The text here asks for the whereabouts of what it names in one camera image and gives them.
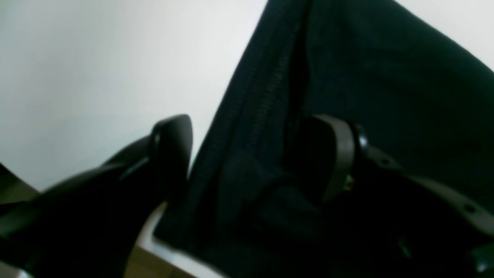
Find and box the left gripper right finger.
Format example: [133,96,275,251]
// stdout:
[305,114,493,278]

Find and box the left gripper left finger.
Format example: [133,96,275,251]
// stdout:
[0,114,193,278]

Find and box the black T-shirt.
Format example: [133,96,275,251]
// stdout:
[154,0,493,278]

